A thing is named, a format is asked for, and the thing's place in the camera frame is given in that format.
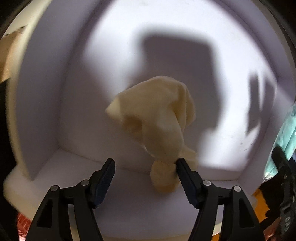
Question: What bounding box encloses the red bag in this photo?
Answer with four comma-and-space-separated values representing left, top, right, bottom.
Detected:
16, 213, 32, 241

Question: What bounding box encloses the cream yellow cloth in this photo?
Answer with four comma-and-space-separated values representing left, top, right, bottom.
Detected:
105, 76, 198, 193

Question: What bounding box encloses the teal cloth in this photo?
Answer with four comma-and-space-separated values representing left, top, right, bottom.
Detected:
262, 103, 296, 182

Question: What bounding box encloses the white foam drawer box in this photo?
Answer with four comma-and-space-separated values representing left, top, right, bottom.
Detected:
4, 1, 295, 240

